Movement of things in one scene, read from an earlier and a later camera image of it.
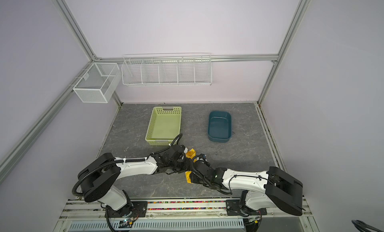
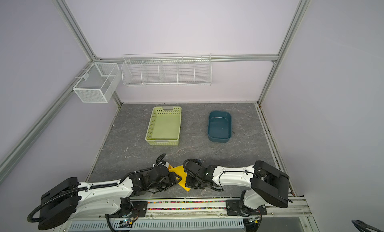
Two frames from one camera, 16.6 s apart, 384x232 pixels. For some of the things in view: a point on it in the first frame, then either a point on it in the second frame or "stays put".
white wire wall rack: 190,69 stays put
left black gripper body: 180,166 → 168,181
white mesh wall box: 98,83 stays put
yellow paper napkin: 190,154 → 180,171
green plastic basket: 164,126 stays put
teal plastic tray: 219,126 stays put
